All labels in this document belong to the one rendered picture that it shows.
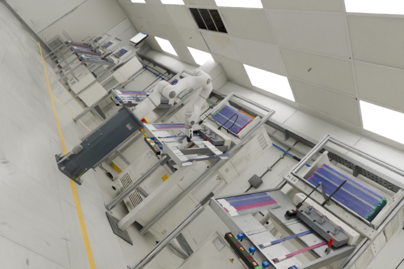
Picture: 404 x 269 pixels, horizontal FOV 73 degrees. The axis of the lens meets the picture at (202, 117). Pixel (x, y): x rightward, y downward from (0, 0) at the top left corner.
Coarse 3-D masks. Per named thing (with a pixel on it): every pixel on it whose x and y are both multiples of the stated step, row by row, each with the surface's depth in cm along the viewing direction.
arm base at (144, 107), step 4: (144, 100) 238; (148, 100) 237; (140, 104) 236; (144, 104) 236; (148, 104) 236; (152, 104) 237; (132, 108) 234; (136, 108) 235; (140, 108) 235; (144, 108) 235; (148, 108) 237; (152, 108) 239; (132, 112) 230; (136, 112) 234; (140, 112) 235; (144, 112) 236; (148, 112) 240; (136, 116) 231; (140, 116) 236
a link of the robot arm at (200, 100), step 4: (200, 96) 272; (196, 100) 274; (200, 100) 273; (204, 100) 274; (196, 104) 273; (200, 104) 274; (196, 108) 272; (200, 108) 276; (196, 112) 269; (192, 116) 268; (196, 116) 269; (188, 120) 271; (192, 120) 269; (196, 120) 271; (192, 124) 271
